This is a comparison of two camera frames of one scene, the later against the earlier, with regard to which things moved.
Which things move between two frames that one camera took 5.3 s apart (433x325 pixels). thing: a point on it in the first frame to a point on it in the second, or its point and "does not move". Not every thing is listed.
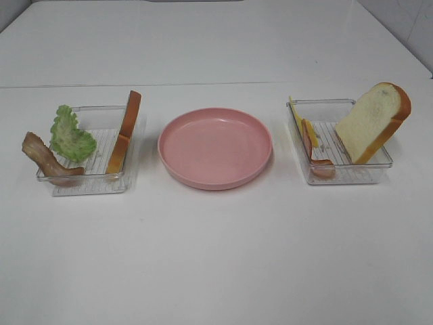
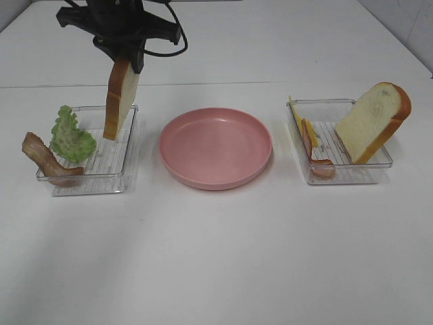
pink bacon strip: x=323 y=169 does not move
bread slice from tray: x=116 y=164 to x=122 y=93
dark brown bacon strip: x=34 y=146 does not move
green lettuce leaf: x=67 y=139 does not move
